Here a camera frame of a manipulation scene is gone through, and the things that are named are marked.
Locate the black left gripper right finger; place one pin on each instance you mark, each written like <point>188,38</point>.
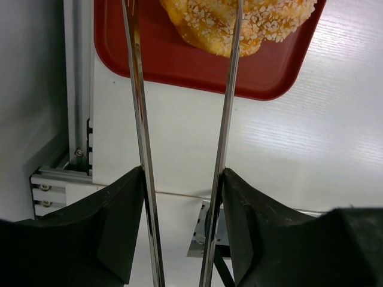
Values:
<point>274,245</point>

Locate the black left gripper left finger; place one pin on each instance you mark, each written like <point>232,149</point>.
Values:
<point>88,243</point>

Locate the silver metal tongs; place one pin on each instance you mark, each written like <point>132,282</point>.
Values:
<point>131,25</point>

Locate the round sugar-topped bread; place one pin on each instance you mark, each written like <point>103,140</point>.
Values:
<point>209,25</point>

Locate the red plastic tray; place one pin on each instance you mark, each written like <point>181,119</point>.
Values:
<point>168,59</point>

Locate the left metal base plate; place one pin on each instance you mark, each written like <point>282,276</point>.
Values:
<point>197,245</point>

